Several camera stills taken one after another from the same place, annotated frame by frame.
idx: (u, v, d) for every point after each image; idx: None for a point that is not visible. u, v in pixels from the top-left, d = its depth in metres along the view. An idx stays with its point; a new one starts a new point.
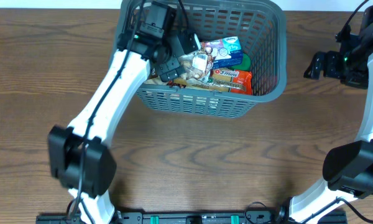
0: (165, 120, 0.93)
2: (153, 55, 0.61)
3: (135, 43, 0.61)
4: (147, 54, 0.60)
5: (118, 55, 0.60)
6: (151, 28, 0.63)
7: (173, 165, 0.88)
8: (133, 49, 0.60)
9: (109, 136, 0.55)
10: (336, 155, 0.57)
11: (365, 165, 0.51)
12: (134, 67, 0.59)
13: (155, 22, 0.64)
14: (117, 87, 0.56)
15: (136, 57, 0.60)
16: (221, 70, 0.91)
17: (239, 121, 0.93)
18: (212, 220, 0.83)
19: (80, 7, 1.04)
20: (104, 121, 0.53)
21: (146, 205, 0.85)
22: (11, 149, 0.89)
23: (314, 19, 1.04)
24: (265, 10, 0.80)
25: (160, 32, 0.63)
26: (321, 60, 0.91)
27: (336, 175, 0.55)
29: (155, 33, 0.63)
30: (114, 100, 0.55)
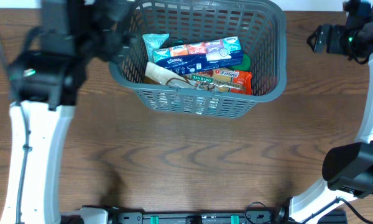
0: (165, 119, 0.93)
2: (64, 84, 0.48)
3: (32, 79, 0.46)
4: (58, 87, 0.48)
5: (13, 117, 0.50)
6: (55, 40, 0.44)
7: (172, 165, 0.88)
8: (36, 82, 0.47)
9: (51, 199, 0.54)
10: (335, 155, 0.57)
11: (363, 167, 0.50)
12: (44, 130, 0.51)
13: (53, 28, 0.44)
14: (30, 165, 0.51)
15: (42, 109, 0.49)
16: (221, 70, 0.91)
17: (239, 121, 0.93)
18: (212, 220, 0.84)
19: None
20: (33, 194, 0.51)
21: (146, 205, 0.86)
22: None
23: (314, 19, 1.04)
24: (265, 10, 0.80)
25: (66, 43, 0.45)
26: (326, 33, 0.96)
27: (334, 176, 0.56)
29: (58, 52, 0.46)
30: (33, 181, 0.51)
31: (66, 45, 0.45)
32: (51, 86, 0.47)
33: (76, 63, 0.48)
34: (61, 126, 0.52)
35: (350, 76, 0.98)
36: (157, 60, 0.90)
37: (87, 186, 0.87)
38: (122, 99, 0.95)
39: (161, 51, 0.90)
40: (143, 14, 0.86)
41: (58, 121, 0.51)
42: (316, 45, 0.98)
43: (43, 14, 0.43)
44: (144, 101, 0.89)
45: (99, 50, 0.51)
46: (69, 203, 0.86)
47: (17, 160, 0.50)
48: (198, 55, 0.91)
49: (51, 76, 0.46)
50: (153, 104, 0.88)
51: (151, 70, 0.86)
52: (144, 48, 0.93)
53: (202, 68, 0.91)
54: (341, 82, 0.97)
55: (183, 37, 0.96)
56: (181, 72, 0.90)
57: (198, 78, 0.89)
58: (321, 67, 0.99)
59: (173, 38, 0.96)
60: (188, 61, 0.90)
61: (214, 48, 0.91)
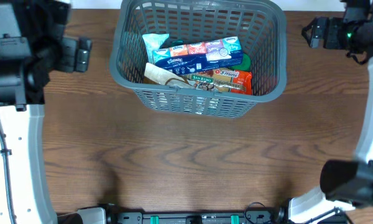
0: (165, 119, 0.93)
2: (28, 81, 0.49)
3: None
4: (20, 84, 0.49)
5: None
6: (12, 45, 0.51)
7: (173, 165, 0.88)
8: None
9: (44, 199, 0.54)
10: (332, 169, 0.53)
11: (360, 185, 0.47)
12: (19, 130, 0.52)
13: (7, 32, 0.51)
14: (12, 167, 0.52)
15: (12, 111, 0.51)
16: (221, 70, 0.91)
17: (239, 121, 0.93)
18: (212, 220, 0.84)
19: (81, 7, 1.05)
20: (23, 195, 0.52)
21: (146, 205, 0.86)
22: None
23: (314, 20, 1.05)
24: (265, 10, 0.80)
25: (21, 42, 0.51)
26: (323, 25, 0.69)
27: (333, 190, 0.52)
29: (17, 49, 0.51)
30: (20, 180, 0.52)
31: (23, 47, 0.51)
32: (13, 87, 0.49)
33: (36, 61, 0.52)
34: (36, 124, 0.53)
35: (350, 76, 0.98)
36: (157, 60, 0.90)
37: (87, 186, 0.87)
38: (122, 99, 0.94)
39: (161, 51, 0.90)
40: (143, 14, 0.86)
41: (29, 118, 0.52)
42: (313, 40, 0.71)
43: (1, 26, 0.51)
44: (144, 101, 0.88)
45: (56, 54, 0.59)
46: (70, 203, 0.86)
47: None
48: (198, 55, 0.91)
49: (12, 76, 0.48)
50: (152, 104, 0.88)
51: (151, 70, 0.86)
52: (144, 48, 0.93)
53: (202, 68, 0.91)
54: (341, 81, 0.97)
55: (183, 37, 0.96)
56: (180, 72, 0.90)
57: (198, 78, 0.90)
58: (321, 67, 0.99)
59: (173, 38, 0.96)
60: (188, 61, 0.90)
61: (214, 48, 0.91)
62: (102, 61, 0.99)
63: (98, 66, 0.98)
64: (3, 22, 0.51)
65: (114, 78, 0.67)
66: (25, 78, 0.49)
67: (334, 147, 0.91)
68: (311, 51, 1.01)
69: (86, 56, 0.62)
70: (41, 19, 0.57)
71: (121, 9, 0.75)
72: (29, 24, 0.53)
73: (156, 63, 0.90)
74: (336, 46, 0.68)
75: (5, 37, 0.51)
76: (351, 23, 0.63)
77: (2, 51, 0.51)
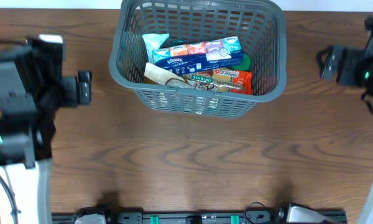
0: (165, 119, 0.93)
2: (38, 139, 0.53)
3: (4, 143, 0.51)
4: (31, 143, 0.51)
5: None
6: (19, 101, 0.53)
7: (173, 165, 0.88)
8: (8, 145, 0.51)
9: None
10: None
11: None
12: (27, 188, 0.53)
13: (13, 89, 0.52)
14: None
15: (20, 168, 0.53)
16: (221, 70, 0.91)
17: (239, 121, 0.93)
18: (212, 220, 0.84)
19: (81, 7, 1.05)
20: None
21: (146, 205, 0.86)
22: None
23: (314, 20, 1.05)
24: (265, 10, 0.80)
25: (28, 99, 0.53)
26: (339, 58, 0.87)
27: None
29: (25, 107, 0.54)
30: None
31: (30, 103, 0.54)
32: (23, 147, 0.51)
33: (43, 118, 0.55)
34: (45, 182, 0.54)
35: None
36: (157, 60, 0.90)
37: (87, 186, 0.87)
38: (122, 99, 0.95)
39: (161, 51, 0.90)
40: (143, 14, 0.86)
41: (37, 177, 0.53)
42: (325, 71, 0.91)
43: (5, 84, 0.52)
44: (144, 101, 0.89)
45: (55, 96, 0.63)
46: (69, 203, 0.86)
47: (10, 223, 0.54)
48: (198, 55, 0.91)
49: (22, 135, 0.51)
50: (153, 104, 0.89)
51: (151, 70, 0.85)
52: (144, 48, 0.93)
53: (202, 67, 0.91)
54: None
55: (183, 37, 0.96)
56: (181, 72, 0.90)
57: (198, 78, 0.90)
58: None
59: (173, 38, 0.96)
60: (188, 61, 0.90)
61: (214, 47, 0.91)
62: (102, 62, 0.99)
63: (98, 66, 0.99)
64: (7, 80, 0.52)
65: (114, 78, 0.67)
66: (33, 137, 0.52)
67: (334, 147, 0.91)
68: (311, 51, 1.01)
69: (88, 90, 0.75)
70: (41, 66, 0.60)
71: (121, 9, 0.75)
72: (32, 75, 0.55)
73: (156, 63, 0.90)
74: (347, 82, 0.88)
75: (10, 93, 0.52)
76: None
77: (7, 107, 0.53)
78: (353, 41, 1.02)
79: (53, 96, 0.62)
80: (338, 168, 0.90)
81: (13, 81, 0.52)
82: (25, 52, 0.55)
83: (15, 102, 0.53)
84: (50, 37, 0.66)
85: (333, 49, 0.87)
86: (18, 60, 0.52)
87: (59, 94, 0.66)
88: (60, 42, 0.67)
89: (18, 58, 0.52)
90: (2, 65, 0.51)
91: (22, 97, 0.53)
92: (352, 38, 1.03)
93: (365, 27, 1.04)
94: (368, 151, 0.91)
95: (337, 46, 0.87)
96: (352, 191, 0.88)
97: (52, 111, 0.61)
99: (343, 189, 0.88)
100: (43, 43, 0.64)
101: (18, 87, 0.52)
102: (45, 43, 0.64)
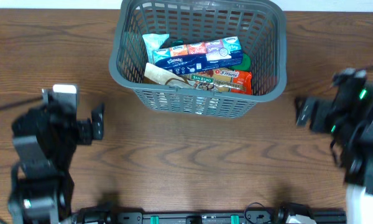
0: (165, 120, 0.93)
2: (61, 200, 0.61)
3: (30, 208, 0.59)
4: (56, 203, 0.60)
5: None
6: (42, 168, 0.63)
7: (172, 165, 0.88)
8: (35, 208, 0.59)
9: None
10: None
11: None
12: None
13: (36, 158, 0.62)
14: None
15: None
16: (221, 70, 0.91)
17: (239, 121, 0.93)
18: (212, 220, 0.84)
19: (81, 7, 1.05)
20: None
21: (146, 205, 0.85)
22: (12, 149, 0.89)
23: (314, 20, 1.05)
24: (265, 10, 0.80)
25: (51, 165, 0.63)
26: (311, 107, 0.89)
27: None
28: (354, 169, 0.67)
29: (48, 172, 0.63)
30: None
31: (50, 167, 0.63)
32: (48, 210, 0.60)
33: (63, 178, 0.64)
34: None
35: None
36: (157, 60, 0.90)
37: (86, 186, 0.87)
38: (122, 99, 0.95)
39: (161, 51, 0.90)
40: (143, 14, 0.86)
41: None
42: (299, 121, 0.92)
43: (29, 155, 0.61)
44: (144, 101, 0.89)
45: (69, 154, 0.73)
46: None
47: None
48: (198, 55, 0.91)
49: (48, 198, 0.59)
50: (153, 104, 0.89)
51: (151, 70, 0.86)
52: (144, 48, 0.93)
53: (202, 67, 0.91)
54: None
55: (183, 37, 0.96)
56: (181, 72, 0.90)
57: (198, 78, 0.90)
58: (320, 67, 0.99)
59: (173, 38, 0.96)
60: (188, 61, 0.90)
61: (214, 48, 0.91)
62: (102, 62, 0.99)
63: (98, 66, 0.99)
64: (32, 152, 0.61)
65: (114, 78, 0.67)
66: (57, 199, 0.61)
67: None
68: (311, 51, 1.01)
69: (100, 127, 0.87)
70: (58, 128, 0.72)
71: (121, 9, 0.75)
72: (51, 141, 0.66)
73: (156, 63, 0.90)
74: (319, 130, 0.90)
75: (34, 162, 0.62)
76: (338, 122, 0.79)
77: (33, 173, 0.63)
78: (353, 41, 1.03)
79: (68, 151, 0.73)
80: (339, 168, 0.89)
81: (35, 152, 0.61)
82: (43, 120, 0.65)
83: (38, 169, 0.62)
84: (64, 88, 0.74)
85: (306, 101, 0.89)
86: (38, 133, 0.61)
87: (71, 143, 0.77)
88: (74, 94, 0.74)
89: (38, 130, 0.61)
90: (25, 140, 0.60)
91: (44, 164, 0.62)
92: (352, 38, 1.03)
93: (364, 27, 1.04)
94: None
95: (309, 100, 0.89)
96: None
97: (68, 163, 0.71)
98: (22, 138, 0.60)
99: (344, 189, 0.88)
100: (56, 98, 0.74)
101: (41, 157, 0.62)
102: (59, 99, 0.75)
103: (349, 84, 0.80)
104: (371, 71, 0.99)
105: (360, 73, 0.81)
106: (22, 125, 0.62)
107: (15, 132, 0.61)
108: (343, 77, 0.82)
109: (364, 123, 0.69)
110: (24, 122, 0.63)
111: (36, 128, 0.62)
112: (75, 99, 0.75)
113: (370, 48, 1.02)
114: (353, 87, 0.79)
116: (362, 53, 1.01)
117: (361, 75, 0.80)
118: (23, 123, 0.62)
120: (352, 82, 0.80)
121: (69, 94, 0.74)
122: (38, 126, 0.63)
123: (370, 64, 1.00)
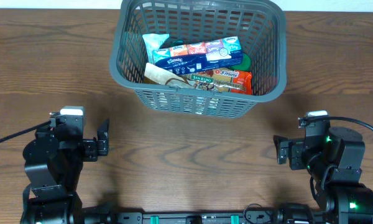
0: (165, 120, 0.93)
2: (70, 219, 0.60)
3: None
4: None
5: None
6: (51, 191, 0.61)
7: (173, 165, 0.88)
8: None
9: None
10: None
11: None
12: None
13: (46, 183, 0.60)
14: None
15: None
16: (221, 70, 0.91)
17: (239, 121, 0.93)
18: (212, 220, 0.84)
19: (81, 7, 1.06)
20: None
21: (146, 205, 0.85)
22: (11, 149, 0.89)
23: (314, 20, 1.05)
24: (265, 10, 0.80)
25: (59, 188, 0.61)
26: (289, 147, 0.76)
27: None
28: (329, 208, 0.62)
29: (58, 193, 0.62)
30: None
31: (59, 190, 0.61)
32: None
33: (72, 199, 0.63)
34: None
35: (349, 76, 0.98)
36: (157, 60, 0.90)
37: (86, 186, 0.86)
38: (122, 99, 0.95)
39: (161, 51, 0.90)
40: (143, 14, 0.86)
41: None
42: (280, 160, 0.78)
43: (40, 180, 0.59)
44: (144, 102, 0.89)
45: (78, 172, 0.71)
46: None
47: None
48: (198, 55, 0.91)
49: (58, 218, 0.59)
50: (152, 104, 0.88)
51: (151, 70, 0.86)
52: (144, 48, 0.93)
53: (202, 67, 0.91)
54: (341, 82, 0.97)
55: (183, 37, 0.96)
56: (180, 72, 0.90)
57: (198, 78, 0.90)
58: (320, 67, 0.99)
59: (173, 38, 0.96)
60: (188, 61, 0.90)
61: (214, 48, 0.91)
62: (102, 62, 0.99)
63: (98, 66, 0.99)
64: (41, 177, 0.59)
65: (114, 78, 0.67)
66: (66, 219, 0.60)
67: None
68: (311, 51, 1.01)
69: (105, 144, 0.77)
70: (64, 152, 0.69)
71: (121, 9, 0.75)
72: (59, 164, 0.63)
73: (156, 63, 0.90)
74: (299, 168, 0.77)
75: (44, 185, 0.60)
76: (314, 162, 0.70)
77: (43, 195, 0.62)
78: (353, 41, 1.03)
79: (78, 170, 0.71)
80: None
81: (45, 178, 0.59)
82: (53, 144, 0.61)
83: (48, 191, 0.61)
84: (71, 111, 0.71)
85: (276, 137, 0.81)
86: (49, 159, 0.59)
87: (81, 163, 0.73)
88: (81, 115, 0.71)
89: (48, 157, 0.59)
90: (36, 167, 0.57)
91: (53, 188, 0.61)
92: (352, 38, 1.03)
93: (364, 27, 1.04)
94: (368, 150, 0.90)
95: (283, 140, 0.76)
96: None
97: (76, 182, 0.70)
98: (32, 165, 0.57)
99: None
100: (64, 122, 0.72)
101: (51, 181, 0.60)
102: (67, 122, 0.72)
103: (313, 124, 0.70)
104: (371, 71, 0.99)
105: (322, 112, 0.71)
106: (32, 151, 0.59)
107: (26, 158, 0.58)
108: (309, 122, 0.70)
109: (334, 163, 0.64)
110: (33, 147, 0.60)
111: (46, 154, 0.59)
112: (82, 121, 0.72)
113: (370, 48, 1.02)
114: (317, 129, 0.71)
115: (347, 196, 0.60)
116: (362, 53, 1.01)
117: (326, 114, 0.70)
118: (33, 149, 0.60)
120: (320, 123, 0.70)
121: (76, 116, 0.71)
122: (48, 152, 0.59)
123: (370, 64, 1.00)
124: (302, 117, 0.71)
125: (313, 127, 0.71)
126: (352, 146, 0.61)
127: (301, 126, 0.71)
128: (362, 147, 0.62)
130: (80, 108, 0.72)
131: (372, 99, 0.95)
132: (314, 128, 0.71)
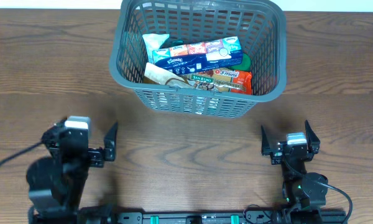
0: (165, 120, 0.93)
2: None
3: None
4: None
5: None
6: (55, 211, 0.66)
7: (173, 165, 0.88)
8: None
9: None
10: None
11: None
12: None
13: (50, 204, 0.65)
14: None
15: None
16: (221, 70, 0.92)
17: (239, 121, 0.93)
18: (212, 220, 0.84)
19: (81, 7, 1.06)
20: None
21: (146, 205, 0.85)
22: (11, 149, 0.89)
23: (314, 20, 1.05)
24: (265, 10, 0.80)
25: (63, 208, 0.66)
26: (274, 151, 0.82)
27: None
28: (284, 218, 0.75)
29: (61, 211, 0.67)
30: None
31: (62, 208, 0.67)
32: None
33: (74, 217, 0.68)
34: None
35: (350, 76, 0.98)
36: (157, 60, 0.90)
37: (86, 186, 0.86)
38: (122, 99, 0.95)
39: (161, 51, 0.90)
40: (143, 14, 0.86)
41: None
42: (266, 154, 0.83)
43: (43, 203, 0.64)
44: (145, 102, 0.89)
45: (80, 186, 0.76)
46: None
47: None
48: (198, 55, 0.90)
49: None
50: (153, 104, 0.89)
51: (151, 70, 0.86)
52: (144, 48, 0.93)
53: (202, 67, 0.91)
54: (341, 82, 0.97)
55: (183, 37, 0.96)
56: (181, 72, 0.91)
57: (198, 78, 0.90)
58: (320, 67, 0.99)
59: (173, 38, 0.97)
60: (188, 61, 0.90)
61: (214, 48, 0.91)
62: (102, 62, 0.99)
63: (98, 66, 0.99)
64: (46, 201, 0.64)
65: (114, 78, 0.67)
66: None
67: (334, 147, 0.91)
68: (311, 51, 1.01)
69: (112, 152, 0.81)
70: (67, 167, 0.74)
71: (121, 9, 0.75)
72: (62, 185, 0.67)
73: (156, 63, 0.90)
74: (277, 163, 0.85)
75: (48, 206, 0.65)
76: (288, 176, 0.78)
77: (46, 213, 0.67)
78: (353, 41, 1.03)
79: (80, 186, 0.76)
80: (339, 168, 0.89)
81: (49, 200, 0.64)
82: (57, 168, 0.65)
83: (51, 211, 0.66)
84: (76, 122, 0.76)
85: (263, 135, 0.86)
86: (53, 185, 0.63)
87: (86, 175, 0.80)
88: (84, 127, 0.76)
89: (52, 183, 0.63)
90: (41, 193, 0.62)
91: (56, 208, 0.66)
92: (352, 38, 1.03)
93: (363, 27, 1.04)
94: (368, 150, 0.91)
95: (266, 149, 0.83)
96: (353, 191, 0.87)
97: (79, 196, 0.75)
98: (37, 191, 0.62)
99: (345, 189, 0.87)
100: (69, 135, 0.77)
101: (55, 203, 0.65)
102: (71, 135, 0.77)
103: (293, 150, 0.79)
104: (371, 71, 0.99)
105: (303, 139, 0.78)
106: (35, 175, 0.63)
107: (31, 184, 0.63)
108: (288, 148, 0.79)
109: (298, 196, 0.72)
110: (36, 170, 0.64)
111: (50, 180, 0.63)
112: (86, 132, 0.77)
113: (370, 49, 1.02)
114: (296, 152, 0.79)
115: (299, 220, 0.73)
116: (362, 53, 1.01)
117: (305, 142, 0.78)
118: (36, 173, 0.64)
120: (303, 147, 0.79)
121: (81, 128, 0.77)
122: (51, 178, 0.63)
123: (370, 64, 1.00)
124: (281, 142, 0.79)
125: (292, 150, 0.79)
126: (314, 189, 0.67)
127: (280, 149, 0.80)
128: (323, 196, 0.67)
130: (85, 121, 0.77)
131: (372, 99, 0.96)
132: (295, 151, 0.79)
